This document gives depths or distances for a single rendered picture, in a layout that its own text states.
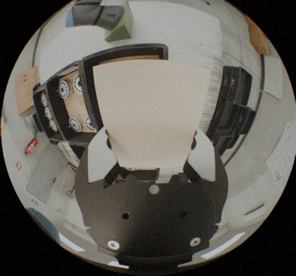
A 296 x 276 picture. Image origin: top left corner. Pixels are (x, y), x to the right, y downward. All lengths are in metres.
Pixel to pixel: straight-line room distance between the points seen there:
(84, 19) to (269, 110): 3.12
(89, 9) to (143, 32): 0.32
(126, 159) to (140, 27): 0.61
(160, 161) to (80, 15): 0.52
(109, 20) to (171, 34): 0.32
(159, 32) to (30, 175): 3.64
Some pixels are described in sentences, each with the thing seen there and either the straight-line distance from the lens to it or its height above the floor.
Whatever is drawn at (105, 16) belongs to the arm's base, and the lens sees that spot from 0.47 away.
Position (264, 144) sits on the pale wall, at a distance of 2.98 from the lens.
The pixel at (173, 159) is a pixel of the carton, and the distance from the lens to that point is 0.15.
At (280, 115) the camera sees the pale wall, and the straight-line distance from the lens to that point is 2.86.
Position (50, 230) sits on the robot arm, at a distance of 0.20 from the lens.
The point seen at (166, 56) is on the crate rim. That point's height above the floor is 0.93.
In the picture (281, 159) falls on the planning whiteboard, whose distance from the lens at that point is 2.91.
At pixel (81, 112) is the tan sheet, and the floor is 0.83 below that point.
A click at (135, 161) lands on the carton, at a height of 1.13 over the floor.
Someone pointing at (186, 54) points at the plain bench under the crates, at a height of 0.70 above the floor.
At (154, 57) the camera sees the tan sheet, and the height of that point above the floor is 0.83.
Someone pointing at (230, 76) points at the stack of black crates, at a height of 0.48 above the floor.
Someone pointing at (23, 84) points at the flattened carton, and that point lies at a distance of 3.13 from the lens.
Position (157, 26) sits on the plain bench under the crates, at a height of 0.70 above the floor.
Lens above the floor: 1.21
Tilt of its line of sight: 58 degrees down
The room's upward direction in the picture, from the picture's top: 180 degrees clockwise
